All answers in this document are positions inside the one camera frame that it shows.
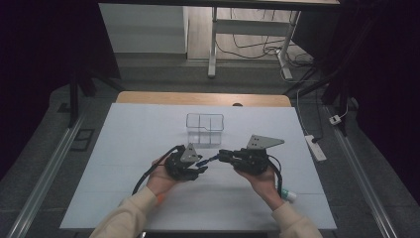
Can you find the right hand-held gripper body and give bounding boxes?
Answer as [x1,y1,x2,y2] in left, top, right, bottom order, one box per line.
[231,134,285,177]

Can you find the white power strip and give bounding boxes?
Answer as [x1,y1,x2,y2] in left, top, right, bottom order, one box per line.
[304,134,328,163]

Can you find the white metal desk frame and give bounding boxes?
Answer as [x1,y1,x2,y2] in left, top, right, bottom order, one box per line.
[207,6,301,80]

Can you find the person's left hand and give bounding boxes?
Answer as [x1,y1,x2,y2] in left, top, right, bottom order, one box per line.
[146,157,181,196]

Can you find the black floor plate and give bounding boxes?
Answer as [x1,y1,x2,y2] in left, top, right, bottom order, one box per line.
[70,128,95,153]

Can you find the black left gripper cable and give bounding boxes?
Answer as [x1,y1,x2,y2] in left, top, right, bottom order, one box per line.
[132,145,184,196]

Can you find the green and white glue stick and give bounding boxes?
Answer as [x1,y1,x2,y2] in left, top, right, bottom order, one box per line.
[280,188,297,202]

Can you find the white table cover sheet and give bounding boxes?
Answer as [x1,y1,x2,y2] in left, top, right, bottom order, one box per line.
[59,102,338,231]

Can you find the person's right hand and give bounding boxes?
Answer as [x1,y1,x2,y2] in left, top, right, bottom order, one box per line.
[235,167,285,211]

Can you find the dark curtain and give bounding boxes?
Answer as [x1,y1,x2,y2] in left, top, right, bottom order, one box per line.
[0,0,122,179]
[336,0,420,203]

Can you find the black floor cables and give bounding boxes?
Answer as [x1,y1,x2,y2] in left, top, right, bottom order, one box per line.
[216,9,315,67]

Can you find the blue pen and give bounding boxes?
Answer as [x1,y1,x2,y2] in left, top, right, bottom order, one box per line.
[195,154,220,168]

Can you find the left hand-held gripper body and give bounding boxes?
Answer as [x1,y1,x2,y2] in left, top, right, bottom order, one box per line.
[163,142,203,181]

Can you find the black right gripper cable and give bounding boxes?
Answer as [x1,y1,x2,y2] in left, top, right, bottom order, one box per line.
[266,154,284,198]

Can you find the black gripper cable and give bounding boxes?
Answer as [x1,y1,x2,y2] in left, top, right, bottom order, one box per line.
[132,145,184,196]
[266,154,284,198]

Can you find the aluminium floor rail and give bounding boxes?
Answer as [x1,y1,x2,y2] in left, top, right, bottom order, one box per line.
[6,113,87,238]
[325,105,400,238]

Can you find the clear plastic organizer box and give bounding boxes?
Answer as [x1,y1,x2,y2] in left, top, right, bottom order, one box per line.
[185,112,226,147]

